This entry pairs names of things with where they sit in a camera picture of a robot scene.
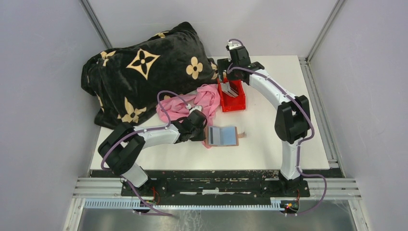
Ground red plastic bin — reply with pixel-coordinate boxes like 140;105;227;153
217;80;246;113

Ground tan leather card holder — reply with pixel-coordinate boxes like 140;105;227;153
205;126;246;147

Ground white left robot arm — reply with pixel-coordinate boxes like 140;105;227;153
97;109;207;196

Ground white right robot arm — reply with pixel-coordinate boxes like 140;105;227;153
217;42;314;196

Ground stack of credit cards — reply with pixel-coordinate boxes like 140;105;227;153
221;82;239;98

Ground pink cloth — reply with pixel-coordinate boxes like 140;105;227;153
156;83;221;149

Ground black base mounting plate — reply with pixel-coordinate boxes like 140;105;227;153
137;170;310;205

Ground black floral blanket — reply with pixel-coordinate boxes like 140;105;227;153
81;22;218;129

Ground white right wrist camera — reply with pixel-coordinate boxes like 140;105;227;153
226;41;242;51

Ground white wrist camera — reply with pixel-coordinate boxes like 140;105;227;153
190;105;203;112
226;41;242;51

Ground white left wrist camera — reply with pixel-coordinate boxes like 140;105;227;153
190;105;203;112

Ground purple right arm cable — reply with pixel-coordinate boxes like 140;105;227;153
226;38;328;217

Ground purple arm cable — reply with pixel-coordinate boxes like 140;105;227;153
226;38;328;217
101;90;192;218

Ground blue slotted cable duct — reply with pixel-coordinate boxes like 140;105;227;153
83;199;300;211

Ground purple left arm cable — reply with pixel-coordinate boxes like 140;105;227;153
101;90;192;218

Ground aluminium frame rails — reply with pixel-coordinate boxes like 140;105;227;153
73;178;362;200

